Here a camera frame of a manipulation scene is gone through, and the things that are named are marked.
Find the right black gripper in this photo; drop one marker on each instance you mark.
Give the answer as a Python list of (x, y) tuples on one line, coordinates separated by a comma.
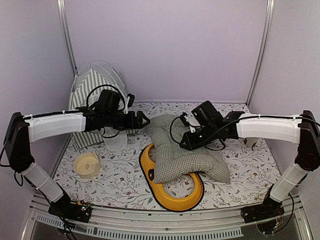
[(189, 144)]

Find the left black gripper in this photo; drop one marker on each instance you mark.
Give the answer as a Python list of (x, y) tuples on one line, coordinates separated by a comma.
[(132, 124)]

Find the green checked cushion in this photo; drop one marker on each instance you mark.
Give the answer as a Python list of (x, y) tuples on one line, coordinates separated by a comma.
[(172, 161)]

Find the green striped pet tent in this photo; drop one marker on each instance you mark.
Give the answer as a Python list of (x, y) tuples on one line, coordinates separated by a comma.
[(111, 138)]

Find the yellow double bowl holder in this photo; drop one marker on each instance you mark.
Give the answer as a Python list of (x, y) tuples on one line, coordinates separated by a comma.
[(165, 200)]

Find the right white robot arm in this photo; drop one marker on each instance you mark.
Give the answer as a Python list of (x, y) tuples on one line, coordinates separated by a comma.
[(294, 140)]

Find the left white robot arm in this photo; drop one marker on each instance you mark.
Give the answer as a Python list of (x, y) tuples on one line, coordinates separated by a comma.
[(23, 130)]

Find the cream pet bowl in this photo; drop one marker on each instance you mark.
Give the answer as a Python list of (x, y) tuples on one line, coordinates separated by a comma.
[(87, 165)]

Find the white and brown cup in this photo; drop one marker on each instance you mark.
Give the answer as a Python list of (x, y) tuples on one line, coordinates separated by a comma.
[(250, 142)]

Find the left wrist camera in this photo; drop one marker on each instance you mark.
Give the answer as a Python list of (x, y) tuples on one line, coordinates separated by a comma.
[(128, 102)]

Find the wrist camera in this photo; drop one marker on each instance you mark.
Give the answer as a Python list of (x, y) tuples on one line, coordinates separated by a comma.
[(190, 121), (128, 102)]

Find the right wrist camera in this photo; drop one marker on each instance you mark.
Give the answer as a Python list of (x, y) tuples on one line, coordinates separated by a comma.
[(190, 121)]

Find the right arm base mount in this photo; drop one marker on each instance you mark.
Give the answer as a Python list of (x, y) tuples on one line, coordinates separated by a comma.
[(269, 208)]

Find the front aluminium rail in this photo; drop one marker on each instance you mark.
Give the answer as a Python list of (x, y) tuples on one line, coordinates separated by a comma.
[(108, 223)]

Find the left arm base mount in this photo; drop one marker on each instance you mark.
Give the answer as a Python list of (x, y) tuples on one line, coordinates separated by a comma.
[(65, 208)]

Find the right aluminium frame post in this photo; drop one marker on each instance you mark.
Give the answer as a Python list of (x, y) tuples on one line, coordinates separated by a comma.
[(267, 25)]

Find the aluminium frame post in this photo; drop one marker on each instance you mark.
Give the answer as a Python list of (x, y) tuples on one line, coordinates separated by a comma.
[(62, 13), (267, 25)]

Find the left aluminium frame post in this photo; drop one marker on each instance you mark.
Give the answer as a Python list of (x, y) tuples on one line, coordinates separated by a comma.
[(62, 13)]

